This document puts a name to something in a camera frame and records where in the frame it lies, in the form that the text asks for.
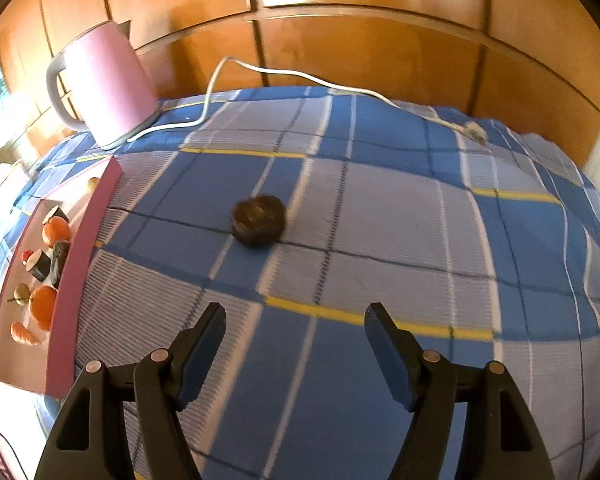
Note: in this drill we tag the large yellow potato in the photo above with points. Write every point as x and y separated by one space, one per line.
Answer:
21 291

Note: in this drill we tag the pink electric kettle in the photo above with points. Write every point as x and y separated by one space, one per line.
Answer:
110 85

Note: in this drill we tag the small yellow potato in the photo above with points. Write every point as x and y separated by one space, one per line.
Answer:
94 184

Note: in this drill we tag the orange carrot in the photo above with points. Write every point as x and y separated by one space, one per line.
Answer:
25 335

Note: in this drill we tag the red tomato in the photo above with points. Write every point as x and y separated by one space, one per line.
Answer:
26 256

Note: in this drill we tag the small cut dark root chunk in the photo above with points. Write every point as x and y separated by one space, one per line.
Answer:
39 265

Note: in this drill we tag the orange with stem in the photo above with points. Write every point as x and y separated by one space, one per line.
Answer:
44 307

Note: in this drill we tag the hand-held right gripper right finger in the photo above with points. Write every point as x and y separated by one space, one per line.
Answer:
390 355

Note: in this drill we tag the pink shallow box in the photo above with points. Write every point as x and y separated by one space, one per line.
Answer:
67 310

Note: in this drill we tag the large cut dark root chunk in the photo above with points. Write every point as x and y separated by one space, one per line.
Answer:
55 212

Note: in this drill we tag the blue checked cloth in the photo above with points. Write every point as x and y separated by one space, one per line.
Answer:
380 210

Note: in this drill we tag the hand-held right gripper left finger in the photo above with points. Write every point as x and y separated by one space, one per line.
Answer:
202 355

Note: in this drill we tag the wooden panelled wardrobe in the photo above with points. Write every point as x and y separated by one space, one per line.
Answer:
380 35

